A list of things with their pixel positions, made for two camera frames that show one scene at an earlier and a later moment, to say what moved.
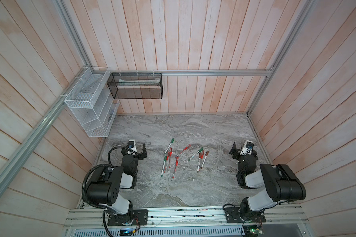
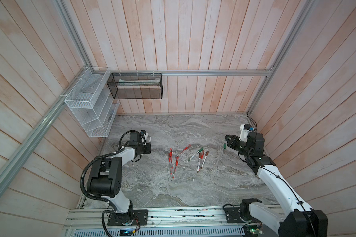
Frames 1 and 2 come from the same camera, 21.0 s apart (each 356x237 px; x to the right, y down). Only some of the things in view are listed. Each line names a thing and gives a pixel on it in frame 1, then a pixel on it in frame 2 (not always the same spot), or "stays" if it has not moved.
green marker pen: [200, 150] stays
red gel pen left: [170, 155] stays
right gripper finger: [234, 151] → [233, 141]
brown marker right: [206, 154] stays
